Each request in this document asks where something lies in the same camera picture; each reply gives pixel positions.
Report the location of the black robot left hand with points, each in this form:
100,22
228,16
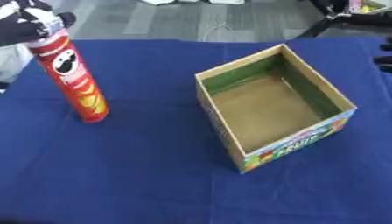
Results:
20,30

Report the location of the black tripod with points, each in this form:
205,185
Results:
337,17

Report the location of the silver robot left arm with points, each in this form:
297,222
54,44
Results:
13,62

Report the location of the red tube can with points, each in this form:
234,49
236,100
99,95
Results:
74,81

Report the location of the tan cardboard box green inside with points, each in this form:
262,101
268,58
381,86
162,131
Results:
265,113

